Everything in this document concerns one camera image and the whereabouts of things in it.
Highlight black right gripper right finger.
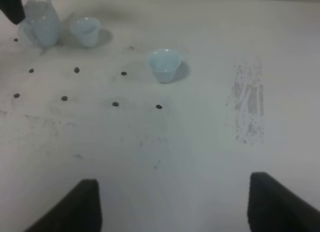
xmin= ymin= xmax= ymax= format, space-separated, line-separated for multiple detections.
xmin=247 ymin=172 xmax=320 ymax=232

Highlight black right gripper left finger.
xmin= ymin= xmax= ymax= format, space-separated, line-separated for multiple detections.
xmin=27 ymin=179 xmax=102 ymax=232

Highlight light blue teacup near teapot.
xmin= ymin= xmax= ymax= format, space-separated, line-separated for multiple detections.
xmin=70 ymin=17 xmax=102 ymax=48

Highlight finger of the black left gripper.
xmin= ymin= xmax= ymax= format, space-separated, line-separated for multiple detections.
xmin=0 ymin=0 xmax=25 ymax=25

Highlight light blue teacup far right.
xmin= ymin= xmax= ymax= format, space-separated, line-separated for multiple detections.
xmin=146 ymin=48 xmax=182 ymax=84

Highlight light blue porcelain teapot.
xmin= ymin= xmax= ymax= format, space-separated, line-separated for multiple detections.
xmin=18 ymin=0 xmax=61 ymax=48

